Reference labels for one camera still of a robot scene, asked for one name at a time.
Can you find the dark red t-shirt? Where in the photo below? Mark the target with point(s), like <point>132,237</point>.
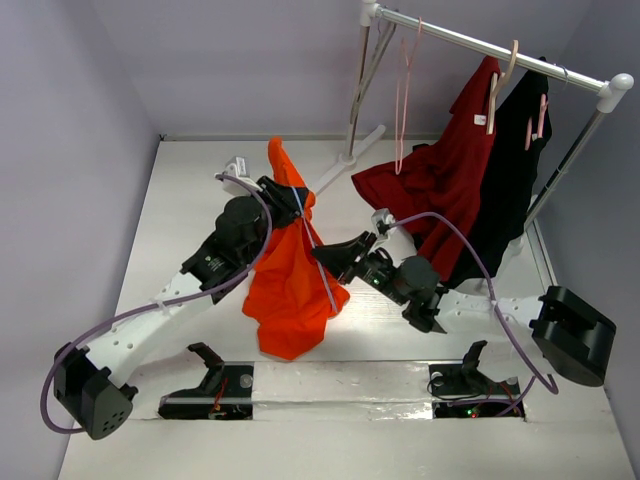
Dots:
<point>444,177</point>

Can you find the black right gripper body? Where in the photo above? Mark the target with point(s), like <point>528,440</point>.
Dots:
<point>360,257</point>

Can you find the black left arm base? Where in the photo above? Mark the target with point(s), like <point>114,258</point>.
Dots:
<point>224,393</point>

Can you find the pink hanger under black shirt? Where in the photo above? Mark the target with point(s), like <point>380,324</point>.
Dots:
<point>534,130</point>

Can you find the grey clothes hanger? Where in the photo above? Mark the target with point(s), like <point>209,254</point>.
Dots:
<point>368,67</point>

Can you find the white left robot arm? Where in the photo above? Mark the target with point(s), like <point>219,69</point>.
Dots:
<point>90,375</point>

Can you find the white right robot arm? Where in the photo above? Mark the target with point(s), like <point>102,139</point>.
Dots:
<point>554,333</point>

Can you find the beige wooden clothes hanger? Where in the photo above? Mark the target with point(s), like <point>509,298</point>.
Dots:
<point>497,83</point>

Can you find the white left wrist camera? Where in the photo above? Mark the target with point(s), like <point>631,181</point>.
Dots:
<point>236,178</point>

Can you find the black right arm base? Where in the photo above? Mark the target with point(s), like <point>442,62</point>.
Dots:
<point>461,391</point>

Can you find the white metal clothes rack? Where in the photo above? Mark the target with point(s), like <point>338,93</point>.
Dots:
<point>590,224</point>

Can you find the light blue clothes hanger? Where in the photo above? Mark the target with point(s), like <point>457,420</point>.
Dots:
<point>312,242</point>

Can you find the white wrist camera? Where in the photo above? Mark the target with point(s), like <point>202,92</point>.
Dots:
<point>236,178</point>
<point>382,221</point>

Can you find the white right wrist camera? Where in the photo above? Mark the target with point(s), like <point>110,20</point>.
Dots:
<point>382,221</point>

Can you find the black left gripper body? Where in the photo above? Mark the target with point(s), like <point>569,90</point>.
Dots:
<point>280,211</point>

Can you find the black t-shirt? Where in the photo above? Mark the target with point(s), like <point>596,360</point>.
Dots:
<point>510,173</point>

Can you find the orange t-shirt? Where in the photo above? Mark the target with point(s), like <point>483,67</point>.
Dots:
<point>287,296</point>

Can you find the pink clothes hanger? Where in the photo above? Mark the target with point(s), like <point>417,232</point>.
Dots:
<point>405,64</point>

